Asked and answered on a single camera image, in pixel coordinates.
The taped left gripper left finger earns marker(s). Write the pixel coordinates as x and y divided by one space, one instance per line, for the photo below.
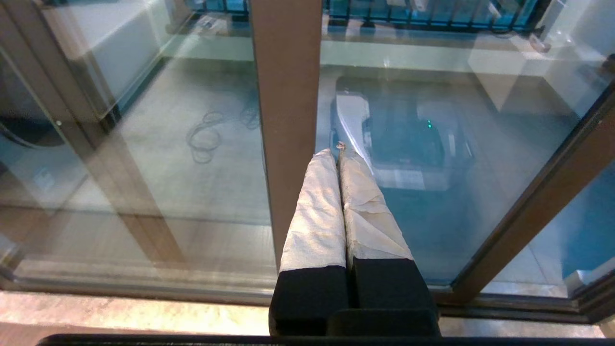
312 230

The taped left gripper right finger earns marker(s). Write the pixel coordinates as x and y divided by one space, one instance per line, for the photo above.
375 240

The brown framed sliding glass door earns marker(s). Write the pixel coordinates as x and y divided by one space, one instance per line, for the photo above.
543 206

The brown framed fixed glass panel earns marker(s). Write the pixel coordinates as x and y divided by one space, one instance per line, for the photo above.
288 120

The black balcony railing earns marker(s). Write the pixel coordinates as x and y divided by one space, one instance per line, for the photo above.
432 14

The dark brown door jamb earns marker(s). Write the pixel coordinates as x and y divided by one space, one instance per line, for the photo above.
600 298

